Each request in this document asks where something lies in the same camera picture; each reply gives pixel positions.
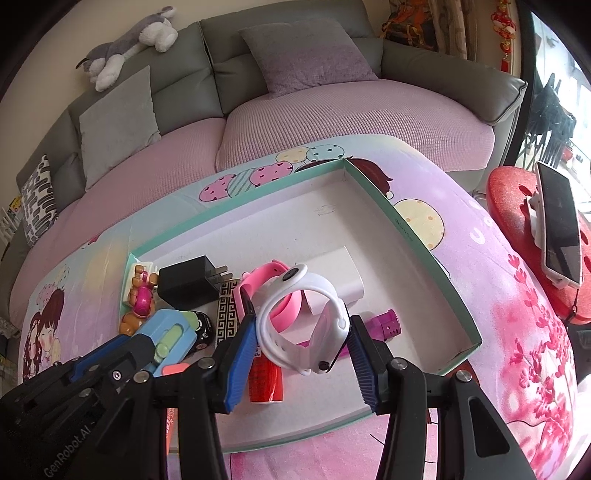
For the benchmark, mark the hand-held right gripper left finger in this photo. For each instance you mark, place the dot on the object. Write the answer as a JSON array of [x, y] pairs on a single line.
[[242, 360]]

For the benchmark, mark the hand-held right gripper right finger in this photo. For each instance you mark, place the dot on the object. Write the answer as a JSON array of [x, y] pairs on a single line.
[[362, 364]]

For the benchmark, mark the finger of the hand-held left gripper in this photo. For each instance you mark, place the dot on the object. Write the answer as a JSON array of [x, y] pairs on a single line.
[[124, 364], [97, 357]]

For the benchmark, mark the red glue bottle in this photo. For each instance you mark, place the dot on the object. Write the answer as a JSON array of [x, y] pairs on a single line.
[[265, 378]]

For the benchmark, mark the purple lighter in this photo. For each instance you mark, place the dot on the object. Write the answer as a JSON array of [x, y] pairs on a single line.
[[383, 323]]

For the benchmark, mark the black white patterned bar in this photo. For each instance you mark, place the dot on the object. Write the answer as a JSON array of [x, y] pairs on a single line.
[[226, 314]]

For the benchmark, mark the black toy car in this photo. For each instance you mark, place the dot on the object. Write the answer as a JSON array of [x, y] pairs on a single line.
[[203, 325]]

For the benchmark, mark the pink brown toy figure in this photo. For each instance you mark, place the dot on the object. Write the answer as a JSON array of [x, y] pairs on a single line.
[[143, 300]]

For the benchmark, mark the pink wrist watch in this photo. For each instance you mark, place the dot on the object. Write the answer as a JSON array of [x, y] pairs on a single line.
[[265, 277]]

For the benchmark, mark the white charger plug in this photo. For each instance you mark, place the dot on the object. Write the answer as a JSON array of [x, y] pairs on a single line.
[[341, 277]]

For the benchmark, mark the white wrist watch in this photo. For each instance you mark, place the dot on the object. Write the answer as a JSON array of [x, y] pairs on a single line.
[[318, 282]]

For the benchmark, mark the black charger plug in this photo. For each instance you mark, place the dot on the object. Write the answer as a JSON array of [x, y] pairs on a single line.
[[184, 281]]

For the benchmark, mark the white hair clip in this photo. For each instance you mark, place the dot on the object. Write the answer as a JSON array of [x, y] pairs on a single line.
[[147, 266]]

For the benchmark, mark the teal shallow cardboard box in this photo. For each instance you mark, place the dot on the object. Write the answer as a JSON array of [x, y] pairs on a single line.
[[295, 217]]

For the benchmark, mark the black white patterned pillow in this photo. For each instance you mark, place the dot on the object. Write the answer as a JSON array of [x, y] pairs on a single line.
[[39, 203]]

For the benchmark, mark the upright booklets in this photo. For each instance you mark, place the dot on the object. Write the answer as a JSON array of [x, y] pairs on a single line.
[[14, 205]]

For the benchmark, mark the pink sofa seat cover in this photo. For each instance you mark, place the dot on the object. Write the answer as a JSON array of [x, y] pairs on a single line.
[[369, 110], [161, 161]]

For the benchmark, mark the red stool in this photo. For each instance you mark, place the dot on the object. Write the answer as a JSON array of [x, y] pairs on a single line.
[[508, 198]]

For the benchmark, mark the light grey pillow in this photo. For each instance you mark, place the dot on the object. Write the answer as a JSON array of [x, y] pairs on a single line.
[[120, 124]]

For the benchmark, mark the smartphone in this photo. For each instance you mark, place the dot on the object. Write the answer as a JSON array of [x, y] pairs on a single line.
[[558, 217]]

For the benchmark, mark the grey white plush dog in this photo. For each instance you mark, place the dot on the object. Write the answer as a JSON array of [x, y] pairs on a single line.
[[120, 48]]

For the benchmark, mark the purple grey pillow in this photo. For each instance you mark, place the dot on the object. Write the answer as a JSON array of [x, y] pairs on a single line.
[[304, 55]]

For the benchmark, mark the black folding rack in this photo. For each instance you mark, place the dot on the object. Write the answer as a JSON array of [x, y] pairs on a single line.
[[551, 110]]

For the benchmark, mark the grey sofa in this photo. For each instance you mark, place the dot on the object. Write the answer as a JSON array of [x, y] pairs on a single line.
[[221, 41]]

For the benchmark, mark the red orange embroidered cloth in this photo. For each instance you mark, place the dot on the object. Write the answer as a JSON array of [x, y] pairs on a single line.
[[411, 23]]

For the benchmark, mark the patterned beige curtain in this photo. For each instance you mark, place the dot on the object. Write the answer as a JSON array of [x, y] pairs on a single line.
[[455, 27]]

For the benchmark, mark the red hanging ornament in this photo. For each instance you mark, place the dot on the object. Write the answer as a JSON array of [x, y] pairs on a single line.
[[503, 21]]

